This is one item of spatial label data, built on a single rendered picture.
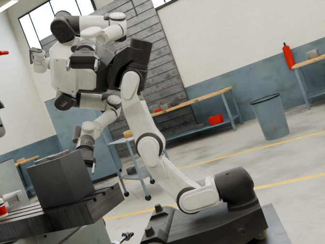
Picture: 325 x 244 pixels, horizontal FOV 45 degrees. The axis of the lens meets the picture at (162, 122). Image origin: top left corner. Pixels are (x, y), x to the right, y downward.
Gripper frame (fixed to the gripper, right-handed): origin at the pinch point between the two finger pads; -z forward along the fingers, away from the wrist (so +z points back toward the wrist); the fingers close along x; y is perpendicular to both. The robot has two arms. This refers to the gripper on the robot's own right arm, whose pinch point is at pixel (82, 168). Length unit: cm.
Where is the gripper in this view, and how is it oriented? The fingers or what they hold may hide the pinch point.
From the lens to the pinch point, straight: 191.8
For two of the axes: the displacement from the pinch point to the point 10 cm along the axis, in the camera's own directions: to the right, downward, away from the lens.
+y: 2.2, -7.1, -6.7
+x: -9.7, -1.4, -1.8
